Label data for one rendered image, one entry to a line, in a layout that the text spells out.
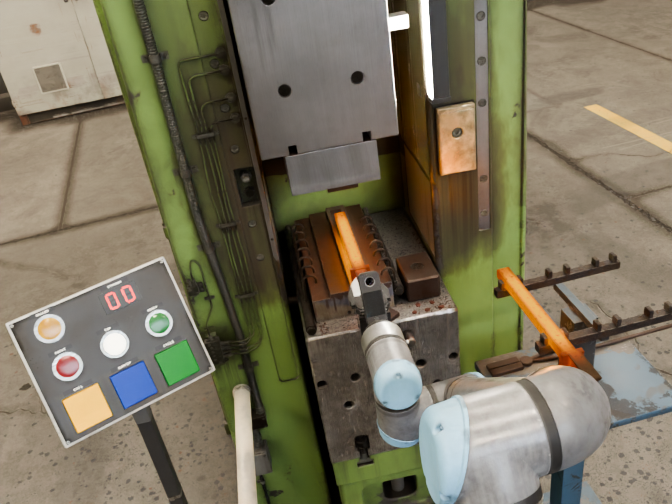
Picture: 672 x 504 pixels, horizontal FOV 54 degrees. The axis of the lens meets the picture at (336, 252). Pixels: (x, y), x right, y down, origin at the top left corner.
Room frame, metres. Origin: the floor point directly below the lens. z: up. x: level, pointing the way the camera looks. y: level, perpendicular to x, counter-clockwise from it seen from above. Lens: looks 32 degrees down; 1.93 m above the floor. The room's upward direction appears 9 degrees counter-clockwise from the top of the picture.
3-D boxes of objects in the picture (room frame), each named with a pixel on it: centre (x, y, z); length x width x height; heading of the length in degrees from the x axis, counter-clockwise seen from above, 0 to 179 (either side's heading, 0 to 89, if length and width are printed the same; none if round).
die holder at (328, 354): (1.53, -0.06, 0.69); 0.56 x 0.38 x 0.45; 4
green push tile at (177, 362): (1.12, 0.38, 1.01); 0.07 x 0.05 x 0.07; 119
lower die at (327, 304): (1.52, -0.01, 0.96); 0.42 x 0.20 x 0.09; 4
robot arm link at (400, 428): (0.97, -0.09, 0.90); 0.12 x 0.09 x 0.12; 98
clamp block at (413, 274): (1.38, -0.20, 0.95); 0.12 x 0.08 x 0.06; 4
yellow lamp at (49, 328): (1.10, 0.60, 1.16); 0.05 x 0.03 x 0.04; 94
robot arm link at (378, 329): (1.06, -0.07, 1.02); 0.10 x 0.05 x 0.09; 94
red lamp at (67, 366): (1.06, 0.58, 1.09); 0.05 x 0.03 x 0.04; 94
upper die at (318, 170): (1.52, -0.01, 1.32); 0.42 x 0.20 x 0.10; 4
